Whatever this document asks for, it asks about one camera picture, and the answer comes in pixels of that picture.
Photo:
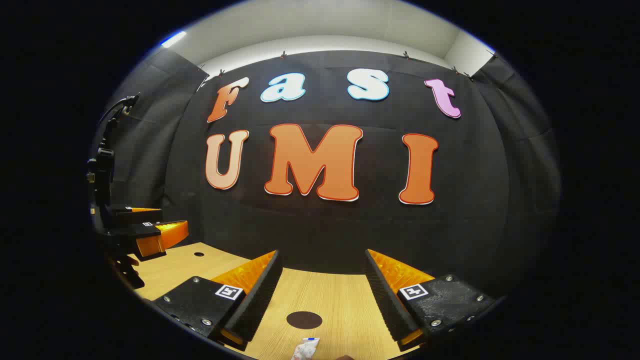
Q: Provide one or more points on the ceiling light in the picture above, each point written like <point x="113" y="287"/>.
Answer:
<point x="173" y="39"/>

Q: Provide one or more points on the dark round coaster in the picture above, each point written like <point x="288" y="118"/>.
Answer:
<point x="304" y="320"/>

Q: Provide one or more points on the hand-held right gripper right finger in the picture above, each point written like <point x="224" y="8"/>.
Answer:
<point x="385" y="305"/>

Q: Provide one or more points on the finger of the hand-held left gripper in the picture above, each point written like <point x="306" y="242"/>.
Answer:
<point x="165" y="235"/>
<point x="140" y="216"/>

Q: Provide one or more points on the white toothpaste tube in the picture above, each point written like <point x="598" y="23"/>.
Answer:
<point x="305" y="349"/>

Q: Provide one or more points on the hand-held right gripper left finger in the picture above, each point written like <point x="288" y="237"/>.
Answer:
<point x="260" y="300"/>

